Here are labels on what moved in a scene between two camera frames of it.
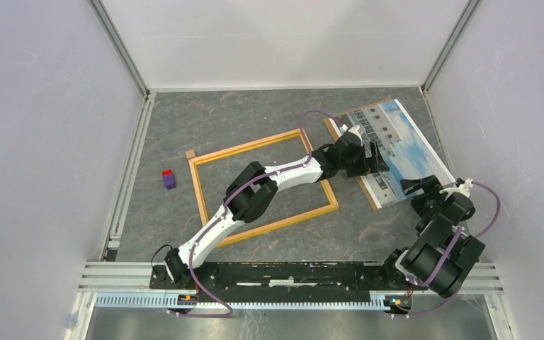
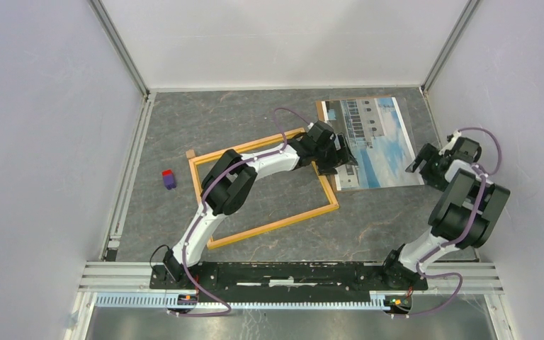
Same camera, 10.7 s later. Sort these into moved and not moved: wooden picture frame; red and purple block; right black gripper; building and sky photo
Moved: right black gripper; building and sky photo
Not moved: wooden picture frame; red and purple block
